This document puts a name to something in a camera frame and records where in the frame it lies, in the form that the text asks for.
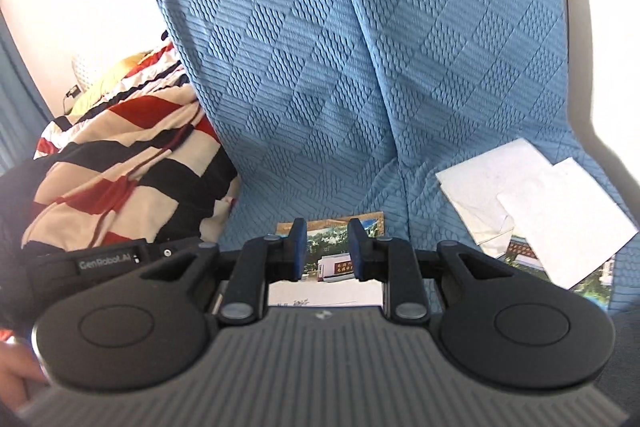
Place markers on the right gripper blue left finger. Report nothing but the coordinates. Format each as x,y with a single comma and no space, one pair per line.
249,272

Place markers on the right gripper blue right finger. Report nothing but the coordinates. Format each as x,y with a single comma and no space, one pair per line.
393,263

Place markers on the landscape photo brochure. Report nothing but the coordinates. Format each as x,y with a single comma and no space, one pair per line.
328,259

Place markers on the painting cover book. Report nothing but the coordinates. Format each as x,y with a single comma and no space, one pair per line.
372,222

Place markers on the white envelope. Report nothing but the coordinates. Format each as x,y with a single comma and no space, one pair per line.
513,192

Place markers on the orange and white book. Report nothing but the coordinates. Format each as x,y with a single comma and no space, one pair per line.
308,293

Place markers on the person's left hand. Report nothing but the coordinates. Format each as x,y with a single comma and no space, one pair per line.
19,366

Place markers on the striped red black white blanket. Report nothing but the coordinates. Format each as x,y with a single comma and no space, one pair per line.
142,162

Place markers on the blue textured sofa cover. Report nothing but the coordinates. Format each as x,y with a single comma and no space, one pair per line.
329,108

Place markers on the blue curtain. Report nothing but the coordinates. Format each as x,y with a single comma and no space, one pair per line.
24,114

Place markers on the yellow pillow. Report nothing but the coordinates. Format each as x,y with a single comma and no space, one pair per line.
105,84

